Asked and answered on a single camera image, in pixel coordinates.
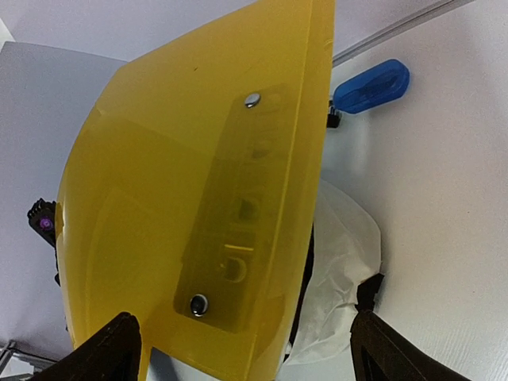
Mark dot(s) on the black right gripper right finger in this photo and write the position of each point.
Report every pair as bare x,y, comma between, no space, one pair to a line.
381,353

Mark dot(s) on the yellow paper folder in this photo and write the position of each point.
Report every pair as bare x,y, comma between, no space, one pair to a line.
188,197

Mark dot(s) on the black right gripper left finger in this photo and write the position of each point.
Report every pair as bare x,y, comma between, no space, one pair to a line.
113,353

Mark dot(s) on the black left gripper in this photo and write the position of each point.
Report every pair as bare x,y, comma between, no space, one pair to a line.
41,218

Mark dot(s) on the cream white backpack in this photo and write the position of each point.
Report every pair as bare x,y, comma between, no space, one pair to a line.
341,278

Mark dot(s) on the blue pencil case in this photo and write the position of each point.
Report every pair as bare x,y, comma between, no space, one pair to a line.
383,83

